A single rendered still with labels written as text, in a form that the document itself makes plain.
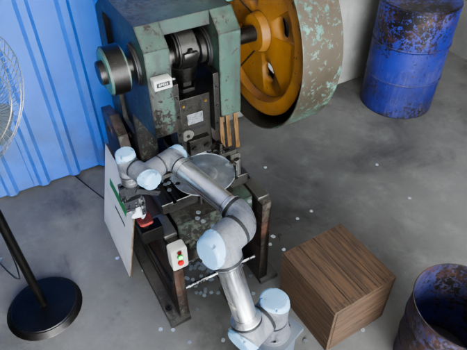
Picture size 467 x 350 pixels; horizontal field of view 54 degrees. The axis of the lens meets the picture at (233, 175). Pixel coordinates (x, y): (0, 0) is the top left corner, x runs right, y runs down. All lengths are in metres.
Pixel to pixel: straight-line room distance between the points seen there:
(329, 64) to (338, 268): 1.03
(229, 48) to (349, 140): 2.00
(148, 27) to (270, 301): 1.09
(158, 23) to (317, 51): 0.57
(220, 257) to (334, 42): 0.86
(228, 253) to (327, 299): 0.85
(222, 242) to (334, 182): 1.90
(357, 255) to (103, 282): 1.40
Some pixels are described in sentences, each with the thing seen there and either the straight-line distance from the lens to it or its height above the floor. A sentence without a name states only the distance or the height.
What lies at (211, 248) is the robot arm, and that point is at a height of 1.06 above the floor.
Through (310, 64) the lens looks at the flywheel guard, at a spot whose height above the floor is 1.38.
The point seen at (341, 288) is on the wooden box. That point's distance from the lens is 2.26.
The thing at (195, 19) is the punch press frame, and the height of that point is 1.48.
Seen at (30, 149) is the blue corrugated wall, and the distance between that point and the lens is 3.23.
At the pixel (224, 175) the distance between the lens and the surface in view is 2.09.
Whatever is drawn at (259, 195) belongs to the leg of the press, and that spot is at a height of 0.64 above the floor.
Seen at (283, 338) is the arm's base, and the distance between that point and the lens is 1.94.
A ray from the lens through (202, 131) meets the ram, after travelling 2.02.
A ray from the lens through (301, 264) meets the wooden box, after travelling 2.31.
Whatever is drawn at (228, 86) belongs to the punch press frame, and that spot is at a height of 1.20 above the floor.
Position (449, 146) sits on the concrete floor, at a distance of 3.84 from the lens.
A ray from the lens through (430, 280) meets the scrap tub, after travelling 2.39.
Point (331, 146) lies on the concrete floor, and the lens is 3.57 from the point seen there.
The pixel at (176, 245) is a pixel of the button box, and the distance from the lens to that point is 2.03.
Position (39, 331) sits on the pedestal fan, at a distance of 2.66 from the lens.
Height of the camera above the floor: 2.18
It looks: 42 degrees down
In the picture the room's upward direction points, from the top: 1 degrees counter-clockwise
